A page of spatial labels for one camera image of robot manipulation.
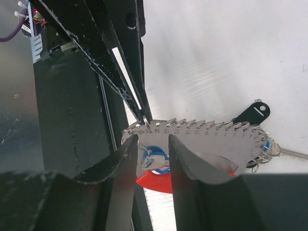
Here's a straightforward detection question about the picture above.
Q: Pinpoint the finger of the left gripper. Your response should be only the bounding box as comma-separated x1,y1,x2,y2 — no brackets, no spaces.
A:
31,0,141,120
86,0,152,122

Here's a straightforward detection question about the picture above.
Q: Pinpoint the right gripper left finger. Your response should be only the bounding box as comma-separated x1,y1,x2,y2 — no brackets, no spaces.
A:
74,135,139,184

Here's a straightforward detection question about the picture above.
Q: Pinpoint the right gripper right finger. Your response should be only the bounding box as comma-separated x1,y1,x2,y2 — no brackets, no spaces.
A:
168,135,236,185

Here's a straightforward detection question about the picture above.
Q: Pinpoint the key organiser with red handle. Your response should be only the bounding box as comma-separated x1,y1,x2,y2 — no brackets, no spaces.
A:
121,118,281,193

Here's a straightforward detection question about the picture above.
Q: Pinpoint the key with black tag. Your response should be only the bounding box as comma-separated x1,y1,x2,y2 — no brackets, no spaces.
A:
231,99,270,125

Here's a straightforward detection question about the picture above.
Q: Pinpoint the left white cable duct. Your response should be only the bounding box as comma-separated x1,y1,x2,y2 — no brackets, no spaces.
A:
20,1,50,64

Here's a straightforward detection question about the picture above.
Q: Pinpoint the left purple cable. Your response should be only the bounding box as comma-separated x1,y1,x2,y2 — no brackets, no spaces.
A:
0,1,31,43

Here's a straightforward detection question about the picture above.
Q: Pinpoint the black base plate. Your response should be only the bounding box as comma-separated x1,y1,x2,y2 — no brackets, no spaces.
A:
32,24,135,179

